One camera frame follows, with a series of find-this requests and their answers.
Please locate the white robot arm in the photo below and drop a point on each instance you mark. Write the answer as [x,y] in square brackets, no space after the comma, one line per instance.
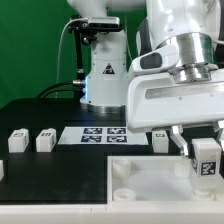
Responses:
[193,26]

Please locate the white sheet with tags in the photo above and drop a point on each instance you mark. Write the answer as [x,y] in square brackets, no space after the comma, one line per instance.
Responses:
[101,135]

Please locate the black camera on pole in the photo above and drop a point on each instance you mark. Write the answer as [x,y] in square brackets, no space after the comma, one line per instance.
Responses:
[96,24]

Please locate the white square table top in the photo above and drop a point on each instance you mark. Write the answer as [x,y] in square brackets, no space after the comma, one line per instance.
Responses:
[161,178]

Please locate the white obstacle left piece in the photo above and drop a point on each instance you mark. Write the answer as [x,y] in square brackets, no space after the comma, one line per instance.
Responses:
[1,170]

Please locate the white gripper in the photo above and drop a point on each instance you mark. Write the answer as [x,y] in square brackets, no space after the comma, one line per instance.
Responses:
[157,102]

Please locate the black camera pole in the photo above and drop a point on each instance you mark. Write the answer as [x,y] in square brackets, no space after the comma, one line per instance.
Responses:
[79,62]

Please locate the white obstacle front rail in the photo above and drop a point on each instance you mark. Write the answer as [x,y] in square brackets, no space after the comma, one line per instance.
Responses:
[196,212]

